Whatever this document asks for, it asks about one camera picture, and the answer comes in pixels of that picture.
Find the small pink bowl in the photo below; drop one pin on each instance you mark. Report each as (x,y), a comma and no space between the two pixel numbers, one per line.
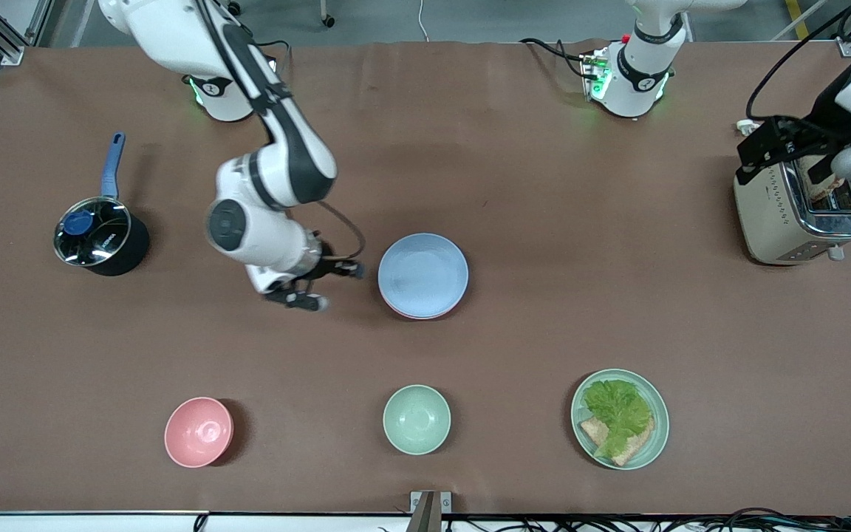
(198,432)

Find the large blue bowl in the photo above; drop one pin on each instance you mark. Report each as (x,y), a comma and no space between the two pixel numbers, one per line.
(422,273)

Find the toast slice in toaster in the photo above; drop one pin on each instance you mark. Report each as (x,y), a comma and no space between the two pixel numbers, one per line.
(813,188)

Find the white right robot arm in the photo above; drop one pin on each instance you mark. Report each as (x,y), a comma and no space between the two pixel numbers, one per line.
(270,177)

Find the small green bowl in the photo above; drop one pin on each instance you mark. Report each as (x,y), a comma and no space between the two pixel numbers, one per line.
(417,420)

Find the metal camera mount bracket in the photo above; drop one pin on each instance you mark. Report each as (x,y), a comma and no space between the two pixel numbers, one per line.
(429,510)

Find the glass lid blue knob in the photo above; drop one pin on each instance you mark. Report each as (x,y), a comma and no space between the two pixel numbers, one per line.
(93,233)

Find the green lettuce leaf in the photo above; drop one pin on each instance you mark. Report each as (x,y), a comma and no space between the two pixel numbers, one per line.
(617,410)

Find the white power plug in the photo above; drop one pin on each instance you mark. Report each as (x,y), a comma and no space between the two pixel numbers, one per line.
(743,125)

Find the beige chrome toaster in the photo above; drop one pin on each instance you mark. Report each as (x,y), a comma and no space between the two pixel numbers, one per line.
(773,218)

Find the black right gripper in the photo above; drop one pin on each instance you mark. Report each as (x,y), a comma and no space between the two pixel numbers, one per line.
(332,268)

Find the brown bread slice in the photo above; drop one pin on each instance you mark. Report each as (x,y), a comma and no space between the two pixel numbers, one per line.
(636,447)

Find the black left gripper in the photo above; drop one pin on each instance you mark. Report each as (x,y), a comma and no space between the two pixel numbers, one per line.
(826,123)

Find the brown table cover sheet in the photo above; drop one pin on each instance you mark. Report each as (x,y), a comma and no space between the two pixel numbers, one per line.
(507,355)

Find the green plate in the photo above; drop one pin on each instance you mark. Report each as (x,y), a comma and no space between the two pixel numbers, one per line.
(658,436)

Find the large pink bowl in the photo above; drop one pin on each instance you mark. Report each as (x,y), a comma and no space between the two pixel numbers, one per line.
(425,318)

